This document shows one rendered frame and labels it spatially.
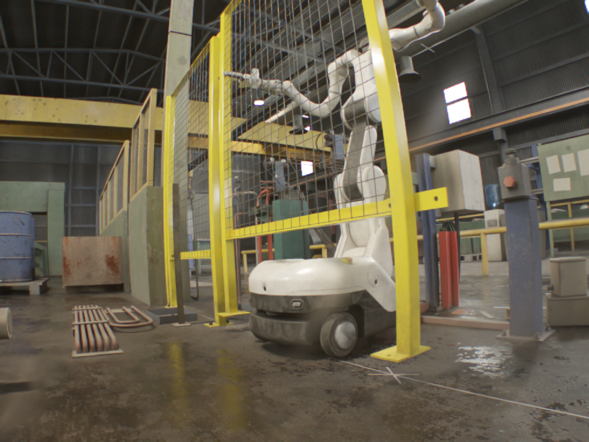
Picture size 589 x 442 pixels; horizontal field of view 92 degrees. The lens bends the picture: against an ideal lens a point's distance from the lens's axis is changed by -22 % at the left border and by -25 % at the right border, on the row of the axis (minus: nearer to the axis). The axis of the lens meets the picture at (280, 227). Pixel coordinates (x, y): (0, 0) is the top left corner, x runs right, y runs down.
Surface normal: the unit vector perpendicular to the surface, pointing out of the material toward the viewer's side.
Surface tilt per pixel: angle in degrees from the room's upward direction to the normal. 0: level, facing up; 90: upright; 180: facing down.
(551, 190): 90
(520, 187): 90
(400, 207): 90
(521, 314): 90
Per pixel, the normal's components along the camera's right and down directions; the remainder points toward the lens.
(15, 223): 0.82, -0.08
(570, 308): -0.61, -0.03
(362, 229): -0.77, 0.14
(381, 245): 0.62, -0.09
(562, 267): -0.39, -0.05
